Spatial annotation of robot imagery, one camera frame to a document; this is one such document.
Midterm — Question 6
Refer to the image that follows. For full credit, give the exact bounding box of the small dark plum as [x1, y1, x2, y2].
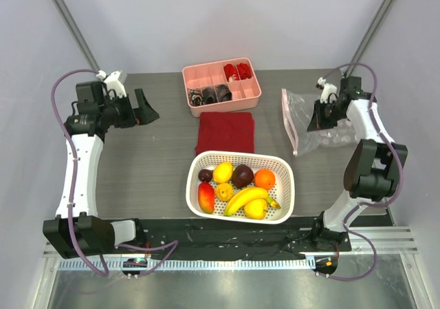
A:
[198, 169, 213, 182]

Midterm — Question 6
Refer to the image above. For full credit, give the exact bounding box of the yellow banana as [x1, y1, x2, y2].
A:
[224, 187, 281, 217]

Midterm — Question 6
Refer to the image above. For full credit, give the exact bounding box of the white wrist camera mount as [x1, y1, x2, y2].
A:
[316, 77, 338, 103]
[96, 70, 127, 98]

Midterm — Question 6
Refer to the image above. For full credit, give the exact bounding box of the black white patterned item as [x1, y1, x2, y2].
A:
[188, 88, 204, 107]

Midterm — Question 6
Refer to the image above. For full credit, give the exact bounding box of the dark brown rolled item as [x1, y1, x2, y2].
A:
[216, 84, 232, 103]

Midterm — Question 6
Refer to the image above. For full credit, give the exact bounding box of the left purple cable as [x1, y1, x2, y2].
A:
[50, 68, 179, 277]

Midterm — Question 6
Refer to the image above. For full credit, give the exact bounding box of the pink divided organizer box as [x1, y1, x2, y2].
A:
[182, 57, 261, 118]

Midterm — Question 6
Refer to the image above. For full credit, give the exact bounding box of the right aluminium frame post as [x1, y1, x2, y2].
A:
[351, 0, 397, 63]

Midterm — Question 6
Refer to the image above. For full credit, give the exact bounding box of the white perforated plastic basket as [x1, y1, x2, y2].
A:
[186, 151, 295, 225]

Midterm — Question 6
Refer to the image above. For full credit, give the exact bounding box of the dark red apple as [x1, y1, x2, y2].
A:
[231, 164, 254, 189]

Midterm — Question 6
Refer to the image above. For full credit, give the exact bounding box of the left aluminium frame post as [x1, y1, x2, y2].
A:
[52, 0, 100, 70]

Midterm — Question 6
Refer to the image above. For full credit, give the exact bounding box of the red item in organizer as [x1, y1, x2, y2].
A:
[236, 63, 253, 80]
[223, 63, 239, 82]

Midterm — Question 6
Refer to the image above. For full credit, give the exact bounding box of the red yellow mango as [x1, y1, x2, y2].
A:
[198, 182, 215, 214]

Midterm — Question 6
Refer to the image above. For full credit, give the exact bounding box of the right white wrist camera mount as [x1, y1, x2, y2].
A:
[316, 77, 338, 103]

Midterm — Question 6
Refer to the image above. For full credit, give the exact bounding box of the dark grey rolled item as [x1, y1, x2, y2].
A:
[201, 87, 217, 105]

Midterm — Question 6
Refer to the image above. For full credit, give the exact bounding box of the small yellow bumpy fruit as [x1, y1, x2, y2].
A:
[214, 183, 234, 202]

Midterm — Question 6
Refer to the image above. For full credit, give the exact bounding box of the yellow lemon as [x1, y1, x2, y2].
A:
[212, 162, 234, 184]

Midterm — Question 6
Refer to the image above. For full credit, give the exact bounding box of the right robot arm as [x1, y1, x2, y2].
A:
[307, 76, 408, 251]

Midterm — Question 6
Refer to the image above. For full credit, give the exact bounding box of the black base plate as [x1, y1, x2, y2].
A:
[129, 217, 351, 262]

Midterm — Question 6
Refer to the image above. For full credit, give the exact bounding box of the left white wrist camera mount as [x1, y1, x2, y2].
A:
[96, 70, 127, 98]

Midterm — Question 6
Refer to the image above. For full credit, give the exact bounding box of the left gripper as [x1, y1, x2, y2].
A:
[100, 89, 159, 129]

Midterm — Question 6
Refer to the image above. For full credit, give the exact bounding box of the orange fruit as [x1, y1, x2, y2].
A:
[254, 169, 276, 190]

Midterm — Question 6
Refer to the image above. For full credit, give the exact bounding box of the aluminium frame post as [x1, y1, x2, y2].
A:
[351, 0, 397, 63]
[52, 0, 100, 70]

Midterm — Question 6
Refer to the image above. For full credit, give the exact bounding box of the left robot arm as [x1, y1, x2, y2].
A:
[43, 81, 159, 259]

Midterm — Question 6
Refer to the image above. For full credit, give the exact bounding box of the clear zip top bag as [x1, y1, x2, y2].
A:
[281, 87, 360, 158]

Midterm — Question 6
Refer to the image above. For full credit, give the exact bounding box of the white slotted cable duct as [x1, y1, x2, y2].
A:
[58, 257, 317, 272]

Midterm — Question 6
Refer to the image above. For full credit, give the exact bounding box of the folded red cloth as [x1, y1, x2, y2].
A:
[195, 112, 255, 155]

